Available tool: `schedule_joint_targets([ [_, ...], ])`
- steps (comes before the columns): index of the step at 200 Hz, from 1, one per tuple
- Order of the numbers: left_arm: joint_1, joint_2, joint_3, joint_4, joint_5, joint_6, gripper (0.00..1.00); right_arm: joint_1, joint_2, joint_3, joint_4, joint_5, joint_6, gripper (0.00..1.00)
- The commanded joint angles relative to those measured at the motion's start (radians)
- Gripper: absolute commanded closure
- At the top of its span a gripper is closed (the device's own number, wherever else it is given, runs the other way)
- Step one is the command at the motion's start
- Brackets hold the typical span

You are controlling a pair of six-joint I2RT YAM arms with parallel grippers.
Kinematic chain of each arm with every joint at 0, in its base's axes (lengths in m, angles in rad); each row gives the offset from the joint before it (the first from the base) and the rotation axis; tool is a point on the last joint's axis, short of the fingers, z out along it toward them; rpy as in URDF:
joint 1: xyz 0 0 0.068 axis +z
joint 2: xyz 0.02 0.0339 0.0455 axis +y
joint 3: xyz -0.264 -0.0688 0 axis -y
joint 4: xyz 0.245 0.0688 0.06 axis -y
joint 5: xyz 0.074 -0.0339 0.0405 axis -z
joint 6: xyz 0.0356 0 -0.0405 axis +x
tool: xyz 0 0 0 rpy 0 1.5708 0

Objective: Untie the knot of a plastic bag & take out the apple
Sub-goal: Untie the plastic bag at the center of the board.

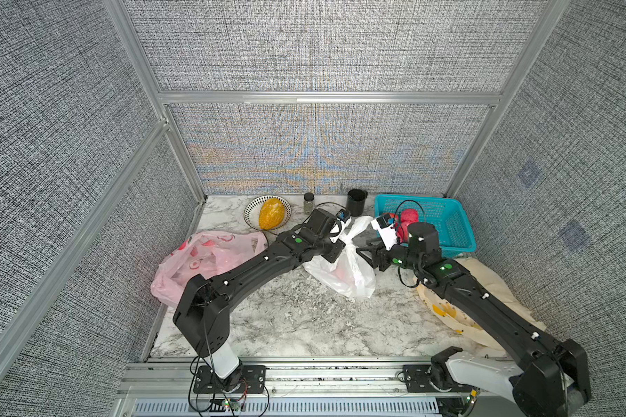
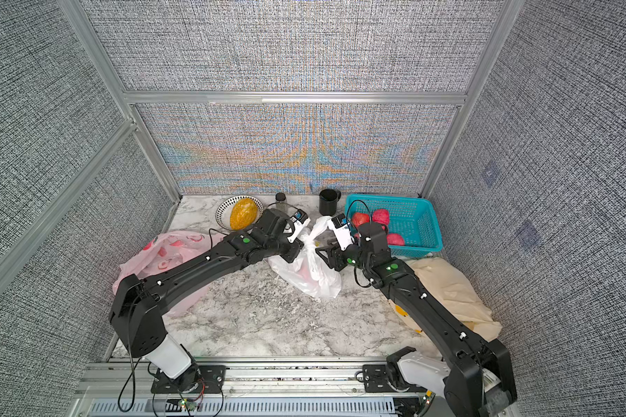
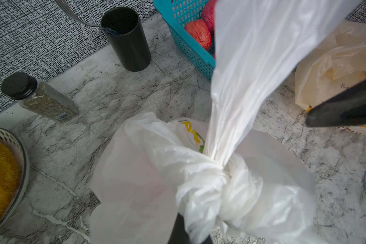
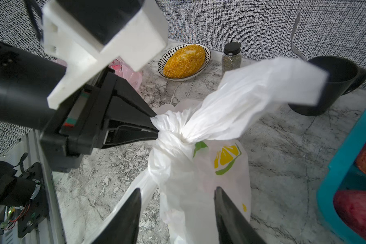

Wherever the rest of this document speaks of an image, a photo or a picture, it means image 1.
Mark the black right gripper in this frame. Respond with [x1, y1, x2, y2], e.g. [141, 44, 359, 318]
[356, 235, 426, 276]

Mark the white plastic bag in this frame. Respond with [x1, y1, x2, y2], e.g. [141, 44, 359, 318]
[303, 216, 376, 300]

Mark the cream banana print plastic bag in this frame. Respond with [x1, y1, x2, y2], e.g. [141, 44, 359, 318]
[417, 257, 547, 355]

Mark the pink plastic bag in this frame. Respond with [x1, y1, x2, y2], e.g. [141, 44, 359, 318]
[151, 230, 268, 308]

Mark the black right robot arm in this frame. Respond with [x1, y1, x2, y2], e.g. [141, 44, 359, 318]
[357, 215, 591, 416]

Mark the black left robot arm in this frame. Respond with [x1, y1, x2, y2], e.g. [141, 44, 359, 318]
[173, 208, 351, 385]

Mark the black cylindrical cup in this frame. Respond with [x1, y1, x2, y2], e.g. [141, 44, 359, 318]
[346, 189, 368, 217]

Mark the glass herb spice jar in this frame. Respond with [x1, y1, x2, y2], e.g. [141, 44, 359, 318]
[304, 192, 316, 215]

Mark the yellow food on plate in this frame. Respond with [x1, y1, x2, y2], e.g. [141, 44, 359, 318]
[258, 197, 287, 230]

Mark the patterned plate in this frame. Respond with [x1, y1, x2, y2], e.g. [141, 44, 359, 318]
[243, 196, 291, 233]

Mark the teal plastic basket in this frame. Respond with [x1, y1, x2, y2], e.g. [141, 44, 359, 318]
[374, 194, 476, 258]

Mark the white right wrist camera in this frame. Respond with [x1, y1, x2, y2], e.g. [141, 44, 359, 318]
[370, 213, 399, 250]

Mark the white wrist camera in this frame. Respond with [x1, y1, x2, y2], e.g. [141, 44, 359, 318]
[370, 213, 399, 250]
[329, 208, 352, 243]

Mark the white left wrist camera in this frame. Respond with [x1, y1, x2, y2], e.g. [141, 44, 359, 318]
[329, 208, 352, 243]

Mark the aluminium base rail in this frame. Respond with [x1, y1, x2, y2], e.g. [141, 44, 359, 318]
[109, 356, 559, 417]

